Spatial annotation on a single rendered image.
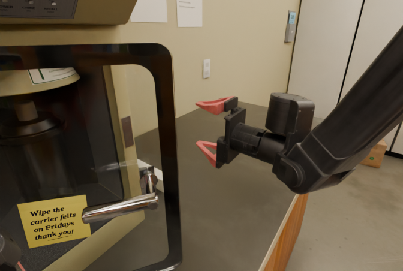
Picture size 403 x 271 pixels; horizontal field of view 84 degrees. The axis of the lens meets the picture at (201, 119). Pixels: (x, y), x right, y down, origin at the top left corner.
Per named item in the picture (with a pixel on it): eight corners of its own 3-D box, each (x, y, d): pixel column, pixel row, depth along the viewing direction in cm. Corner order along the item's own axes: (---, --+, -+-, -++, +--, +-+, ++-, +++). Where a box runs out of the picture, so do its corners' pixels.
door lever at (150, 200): (88, 199, 31) (84, 184, 30) (158, 185, 33) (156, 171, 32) (83, 231, 26) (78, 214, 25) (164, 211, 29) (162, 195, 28)
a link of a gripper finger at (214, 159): (205, 117, 52) (241, 129, 47) (205, 144, 55) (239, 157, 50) (187, 128, 47) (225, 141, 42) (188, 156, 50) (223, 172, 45)
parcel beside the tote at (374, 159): (335, 158, 255) (341, 136, 244) (335, 146, 281) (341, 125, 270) (379, 169, 236) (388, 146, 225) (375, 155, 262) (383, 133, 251)
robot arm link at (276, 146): (288, 177, 37) (297, 164, 41) (297, 138, 34) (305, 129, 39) (249, 162, 40) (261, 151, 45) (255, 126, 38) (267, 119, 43)
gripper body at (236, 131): (238, 105, 45) (273, 114, 41) (234, 148, 50) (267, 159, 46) (221, 116, 41) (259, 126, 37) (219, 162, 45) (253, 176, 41)
